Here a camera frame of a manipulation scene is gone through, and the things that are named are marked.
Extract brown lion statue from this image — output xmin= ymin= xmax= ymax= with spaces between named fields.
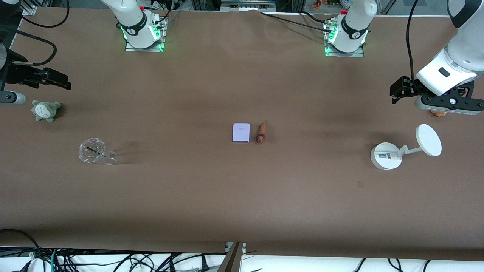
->
xmin=256 ymin=120 xmax=268 ymax=144

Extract lilac phone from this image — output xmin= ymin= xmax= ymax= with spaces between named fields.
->
xmin=232 ymin=123 xmax=251 ymax=143

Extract grey totoro plush toy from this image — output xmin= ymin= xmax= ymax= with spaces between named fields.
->
xmin=31 ymin=100 xmax=62 ymax=122

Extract white desk lamp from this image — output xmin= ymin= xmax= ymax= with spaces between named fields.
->
xmin=370 ymin=124 xmax=442 ymax=171

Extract clear plastic cup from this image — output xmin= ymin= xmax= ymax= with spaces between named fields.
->
xmin=78 ymin=138 xmax=118 ymax=165

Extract brown table cover sheet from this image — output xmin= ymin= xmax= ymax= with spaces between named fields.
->
xmin=0 ymin=8 xmax=484 ymax=261

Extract brown wooden beam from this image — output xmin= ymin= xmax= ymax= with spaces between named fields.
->
xmin=217 ymin=242 xmax=245 ymax=272

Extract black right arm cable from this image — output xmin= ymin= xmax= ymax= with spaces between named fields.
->
xmin=0 ymin=0 xmax=70 ymax=67

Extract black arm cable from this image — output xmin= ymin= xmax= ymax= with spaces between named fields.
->
xmin=406 ymin=0 xmax=420 ymax=91
xmin=0 ymin=0 xmax=70 ymax=67

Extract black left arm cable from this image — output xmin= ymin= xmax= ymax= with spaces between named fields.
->
xmin=406 ymin=0 xmax=420 ymax=91

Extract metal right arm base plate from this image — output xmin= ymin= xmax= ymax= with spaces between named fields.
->
xmin=125 ymin=17 xmax=166 ymax=52

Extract thin black power cable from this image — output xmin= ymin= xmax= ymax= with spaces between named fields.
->
xmin=259 ymin=11 xmax=335 ymax=34

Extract thick black looped cable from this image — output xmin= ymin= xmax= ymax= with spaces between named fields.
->
xmin=0 ymin=228 xmax=43 ymax=265

